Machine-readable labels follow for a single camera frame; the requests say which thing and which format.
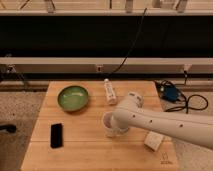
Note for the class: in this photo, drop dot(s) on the black rectangular block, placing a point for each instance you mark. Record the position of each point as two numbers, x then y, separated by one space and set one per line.
56 139

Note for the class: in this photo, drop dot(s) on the black caster on floor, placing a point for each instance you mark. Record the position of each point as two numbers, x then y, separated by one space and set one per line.
9 128

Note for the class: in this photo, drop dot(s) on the white tube bottle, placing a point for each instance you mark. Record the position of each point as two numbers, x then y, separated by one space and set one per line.
110 94

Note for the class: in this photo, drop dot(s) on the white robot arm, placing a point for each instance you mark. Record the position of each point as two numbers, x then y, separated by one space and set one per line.
195 129

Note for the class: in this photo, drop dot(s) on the wooden table board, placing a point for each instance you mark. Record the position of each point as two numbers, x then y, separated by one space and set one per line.
85 145

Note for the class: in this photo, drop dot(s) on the blue electronics box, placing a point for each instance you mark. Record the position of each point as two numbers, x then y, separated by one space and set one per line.
169 92

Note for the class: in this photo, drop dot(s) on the green ceramic bowl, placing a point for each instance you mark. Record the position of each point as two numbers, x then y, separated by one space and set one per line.
73 98

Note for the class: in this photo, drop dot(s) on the white sponge block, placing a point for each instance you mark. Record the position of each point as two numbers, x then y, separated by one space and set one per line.
153 140

